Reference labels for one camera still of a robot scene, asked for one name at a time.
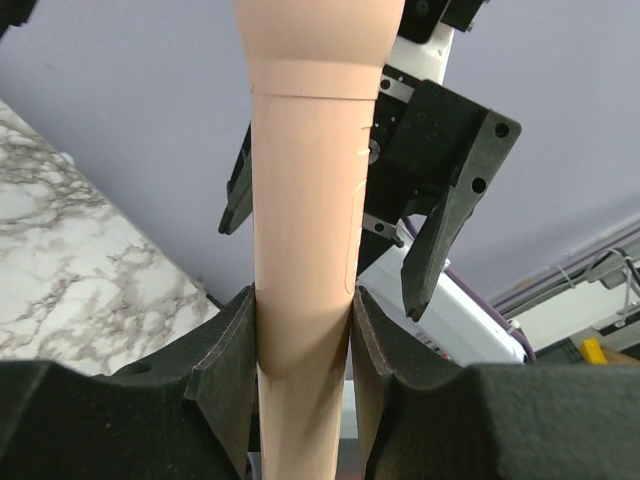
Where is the beige microphone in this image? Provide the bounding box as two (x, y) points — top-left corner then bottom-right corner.
(234, 1), (404, 479)

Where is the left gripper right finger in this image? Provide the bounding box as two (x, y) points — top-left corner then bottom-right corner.
(352, 288), (639, 479)

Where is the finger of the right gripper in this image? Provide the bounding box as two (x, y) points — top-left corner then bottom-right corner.
(218, 126), (253, 235)

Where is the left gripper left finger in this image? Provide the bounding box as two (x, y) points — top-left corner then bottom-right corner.
(1, 288), (256, 479)

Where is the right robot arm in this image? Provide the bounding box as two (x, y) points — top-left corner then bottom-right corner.
(234, 1), (532, 364)

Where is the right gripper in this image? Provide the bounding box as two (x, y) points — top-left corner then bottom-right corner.
(358, 1), (522, 322)

